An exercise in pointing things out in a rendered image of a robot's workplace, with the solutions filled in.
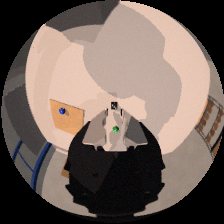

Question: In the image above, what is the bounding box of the blue die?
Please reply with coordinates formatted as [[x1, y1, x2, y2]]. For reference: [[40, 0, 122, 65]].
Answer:
[[59, 108, 66, 115]]

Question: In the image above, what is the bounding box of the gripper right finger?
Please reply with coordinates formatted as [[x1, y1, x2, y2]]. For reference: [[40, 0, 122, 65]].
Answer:
[[120, 108, 165, 170]]

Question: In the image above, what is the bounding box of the small black die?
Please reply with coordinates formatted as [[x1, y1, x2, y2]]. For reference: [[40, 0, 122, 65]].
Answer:
[[111, 102, 118, 110]]

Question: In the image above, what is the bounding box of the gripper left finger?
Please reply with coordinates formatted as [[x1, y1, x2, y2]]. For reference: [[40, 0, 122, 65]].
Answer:
[[64, 108, 108, 171]]

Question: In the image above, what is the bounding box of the orange flat mat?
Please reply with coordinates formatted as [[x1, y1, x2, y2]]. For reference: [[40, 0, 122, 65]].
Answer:
[[50, 99, 84, 135]]

